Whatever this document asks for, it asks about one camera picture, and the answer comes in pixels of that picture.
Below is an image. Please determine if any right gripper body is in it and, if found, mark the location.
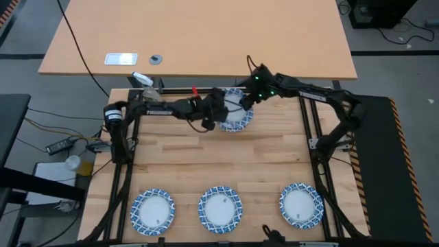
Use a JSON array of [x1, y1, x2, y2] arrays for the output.
[[247, 63, 281, 103]]

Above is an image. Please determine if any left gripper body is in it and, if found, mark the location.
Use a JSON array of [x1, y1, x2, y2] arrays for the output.
[[197, 87, 230, 131]]

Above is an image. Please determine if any blue patterned paper bowl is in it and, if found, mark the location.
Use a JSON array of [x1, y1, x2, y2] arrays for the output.
[[198, 185, 244, 235], [278, 182, 325, 230], [129, 187, 176, 237], [218, 87, 255, 133]]

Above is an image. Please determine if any light wooden desk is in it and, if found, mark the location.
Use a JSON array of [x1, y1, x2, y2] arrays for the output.
[[37, 0, 358, 80]]

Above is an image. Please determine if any black computer case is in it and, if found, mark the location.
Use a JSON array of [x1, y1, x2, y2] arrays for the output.
[[347, 0, 418, 30]]

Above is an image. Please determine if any small amber container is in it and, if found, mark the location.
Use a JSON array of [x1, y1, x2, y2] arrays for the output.
[[79, 160, 95, 176]]

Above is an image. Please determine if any black mat striped edge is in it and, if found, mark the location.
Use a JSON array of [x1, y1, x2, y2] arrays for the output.
[[351, 94, 436, 244], [0, 0, 20, 30]]

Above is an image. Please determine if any clear plastic cup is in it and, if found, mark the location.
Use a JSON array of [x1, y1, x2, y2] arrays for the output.
[[64, 154, 82, 172]]

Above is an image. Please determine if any black power adapter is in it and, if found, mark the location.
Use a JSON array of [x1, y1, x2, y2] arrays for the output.
[[45, 136, 79, 156]]

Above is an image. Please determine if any metal clamp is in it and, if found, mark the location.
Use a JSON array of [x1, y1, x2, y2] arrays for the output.
[[53, 200, 82, 213]]

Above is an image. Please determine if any black metal beam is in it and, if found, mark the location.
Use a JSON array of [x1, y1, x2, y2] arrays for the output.
[[0, 167, 87, 204]]

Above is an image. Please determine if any black aluminium table frame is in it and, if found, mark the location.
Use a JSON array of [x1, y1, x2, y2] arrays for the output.
[[78, 86, 373, 247]]

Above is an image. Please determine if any black hanging cable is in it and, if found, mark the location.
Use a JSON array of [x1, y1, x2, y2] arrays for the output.
[[56, 0, 110, 99]]

